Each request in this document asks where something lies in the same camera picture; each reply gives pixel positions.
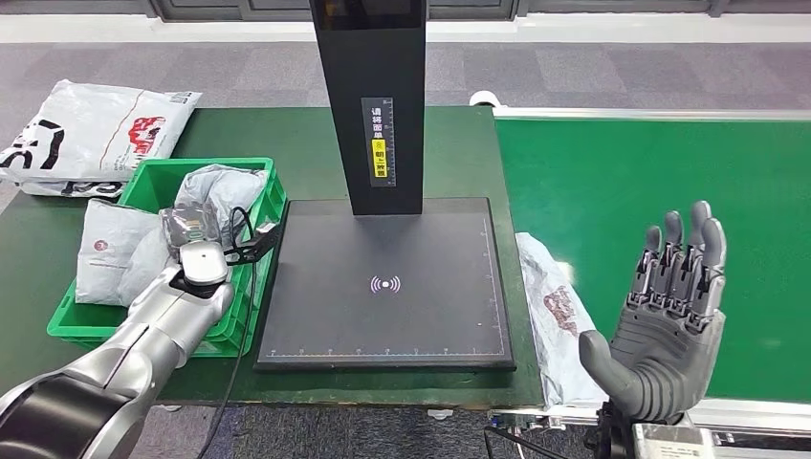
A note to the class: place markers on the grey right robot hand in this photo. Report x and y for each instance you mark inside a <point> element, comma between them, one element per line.
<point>665,355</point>

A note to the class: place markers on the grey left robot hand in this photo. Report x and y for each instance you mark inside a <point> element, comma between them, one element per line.
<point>190,228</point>

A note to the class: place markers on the plain grey parcel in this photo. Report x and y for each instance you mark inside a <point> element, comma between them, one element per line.
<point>222,187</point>

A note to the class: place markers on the grey parcel with round logo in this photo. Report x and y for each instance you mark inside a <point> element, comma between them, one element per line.
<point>108,253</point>

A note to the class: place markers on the grey parcel with red print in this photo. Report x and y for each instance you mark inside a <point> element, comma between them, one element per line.
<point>557,329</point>

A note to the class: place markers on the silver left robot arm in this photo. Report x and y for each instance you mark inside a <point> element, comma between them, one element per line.
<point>127,361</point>

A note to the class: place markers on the flat white parcel underneath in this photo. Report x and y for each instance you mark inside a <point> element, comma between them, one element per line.
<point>70,189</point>

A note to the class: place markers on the white parcel with black print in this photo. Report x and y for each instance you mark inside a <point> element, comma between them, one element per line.
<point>89,126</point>

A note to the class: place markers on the green conveyor belt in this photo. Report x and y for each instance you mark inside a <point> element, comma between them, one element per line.
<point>602,177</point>

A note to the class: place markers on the black inbound scanner machine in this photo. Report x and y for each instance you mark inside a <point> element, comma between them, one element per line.
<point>393,317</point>

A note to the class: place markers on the white conveyor roller end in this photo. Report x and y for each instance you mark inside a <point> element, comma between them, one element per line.
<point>484,99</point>

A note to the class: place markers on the green plastic crate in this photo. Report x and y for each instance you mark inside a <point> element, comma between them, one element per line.
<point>253,203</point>

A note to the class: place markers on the dark green table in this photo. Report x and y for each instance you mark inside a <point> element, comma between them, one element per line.
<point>304,146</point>

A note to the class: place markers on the black yellow label sticker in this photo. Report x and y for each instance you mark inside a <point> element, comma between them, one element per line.
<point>379,142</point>

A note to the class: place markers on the white table foot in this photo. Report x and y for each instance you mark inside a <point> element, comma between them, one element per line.
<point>440,414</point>

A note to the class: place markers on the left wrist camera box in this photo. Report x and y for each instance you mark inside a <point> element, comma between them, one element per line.
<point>260,244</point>

